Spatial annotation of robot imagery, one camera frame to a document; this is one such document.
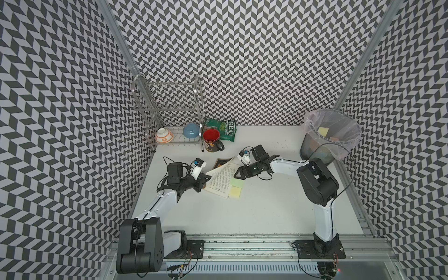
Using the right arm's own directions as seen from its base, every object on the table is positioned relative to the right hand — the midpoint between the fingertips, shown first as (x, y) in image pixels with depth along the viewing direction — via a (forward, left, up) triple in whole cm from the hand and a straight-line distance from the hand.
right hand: (238, 177), depth 94 cm
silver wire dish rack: (+44, +44, +8) cm, 63 cm away
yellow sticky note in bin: (+22, -48, +13) cm, 55 cm away
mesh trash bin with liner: (+20, -52, +12) cm, 57 cm away
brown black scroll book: (-2, +11, -1) cm, 12 cm away
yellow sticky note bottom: (-8, +2, -1) cm, 9 cm away
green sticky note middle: (-3, +1, 0) cm, 3 cm away
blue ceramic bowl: (+28, +29, +8) cm, 41 cm away
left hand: (-4, +16, +7) cm, 18 cm away
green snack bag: (+35, +7, +1) cm, 36 cm away
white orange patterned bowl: (+23, +44, +9) cm, 50 cm away
